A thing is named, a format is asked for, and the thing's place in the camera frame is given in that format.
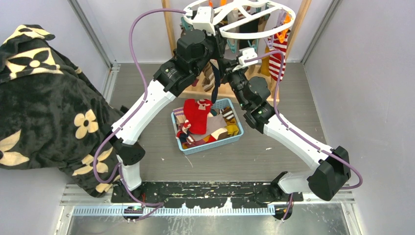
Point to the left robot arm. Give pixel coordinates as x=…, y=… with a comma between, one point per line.
x=193, y=52

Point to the purple striped beige sock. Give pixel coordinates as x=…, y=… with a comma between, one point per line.
x=179, y=115

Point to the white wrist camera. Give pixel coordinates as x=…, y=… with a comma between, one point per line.
x=247, y=57
x=203, y=20

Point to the mustard yellow hanging sock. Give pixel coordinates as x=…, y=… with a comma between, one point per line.
x=264, y=69

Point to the red white striped sock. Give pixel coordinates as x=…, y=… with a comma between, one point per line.
x=275, y=59

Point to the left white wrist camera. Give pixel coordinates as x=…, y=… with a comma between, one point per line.
x=203, y=20

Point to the brown beige striped sock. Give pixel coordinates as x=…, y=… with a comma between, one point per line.
x=208, y=80

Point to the grey sock in basket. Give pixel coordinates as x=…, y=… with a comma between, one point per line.
x=214, y=123

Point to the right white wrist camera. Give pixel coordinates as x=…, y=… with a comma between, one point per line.
x=247, y=57

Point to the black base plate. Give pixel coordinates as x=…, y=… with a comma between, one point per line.
x=206, y=195

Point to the light blue plastic basket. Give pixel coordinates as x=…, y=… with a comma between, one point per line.
x=190, y=143

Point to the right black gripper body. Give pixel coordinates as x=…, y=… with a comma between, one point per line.
x=237, y=80

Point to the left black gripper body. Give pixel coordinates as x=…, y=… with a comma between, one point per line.
x=213, y=48

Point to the brown hanging sock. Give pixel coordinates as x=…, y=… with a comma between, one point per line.
x=262, y=23

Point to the black floral blanket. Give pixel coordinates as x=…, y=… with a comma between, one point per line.
x=51, y=115

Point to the red white patterned sock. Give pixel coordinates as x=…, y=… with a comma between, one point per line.
x=196, y=112

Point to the wooden hanger stand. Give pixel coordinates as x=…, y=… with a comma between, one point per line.
x=225, y=90

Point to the black hanging sock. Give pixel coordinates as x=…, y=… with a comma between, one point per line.
x=249, y=27

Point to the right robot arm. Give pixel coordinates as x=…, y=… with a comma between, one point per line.
x=328, y=171

